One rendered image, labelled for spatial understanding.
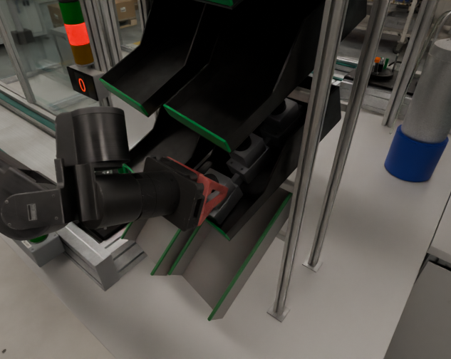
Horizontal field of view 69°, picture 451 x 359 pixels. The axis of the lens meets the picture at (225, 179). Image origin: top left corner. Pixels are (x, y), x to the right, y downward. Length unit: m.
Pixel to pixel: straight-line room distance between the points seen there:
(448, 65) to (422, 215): 0.43
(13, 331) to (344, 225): 0.88
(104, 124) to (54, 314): 0.62
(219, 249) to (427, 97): 0.79
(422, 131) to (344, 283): 0.56
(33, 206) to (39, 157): 0.96
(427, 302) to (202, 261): 0.79
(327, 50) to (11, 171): 0.36
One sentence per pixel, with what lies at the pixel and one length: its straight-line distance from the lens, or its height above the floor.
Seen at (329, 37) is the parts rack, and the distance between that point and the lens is 0.43.
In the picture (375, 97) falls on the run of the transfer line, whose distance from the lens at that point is 1.69.
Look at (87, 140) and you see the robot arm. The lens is 0.37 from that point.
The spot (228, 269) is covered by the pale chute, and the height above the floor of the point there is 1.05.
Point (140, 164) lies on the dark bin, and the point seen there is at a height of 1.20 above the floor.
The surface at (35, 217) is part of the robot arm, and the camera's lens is 0.37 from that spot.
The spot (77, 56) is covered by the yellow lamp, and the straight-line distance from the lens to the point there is 1.02.
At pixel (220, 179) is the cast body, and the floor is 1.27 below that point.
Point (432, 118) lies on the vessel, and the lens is 1.19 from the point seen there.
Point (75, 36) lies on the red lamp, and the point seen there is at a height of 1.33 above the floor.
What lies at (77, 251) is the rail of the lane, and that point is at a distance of 0.87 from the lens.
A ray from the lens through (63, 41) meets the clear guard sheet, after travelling 1.17.
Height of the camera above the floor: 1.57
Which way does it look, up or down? 39 degrees down
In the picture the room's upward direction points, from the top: straight up
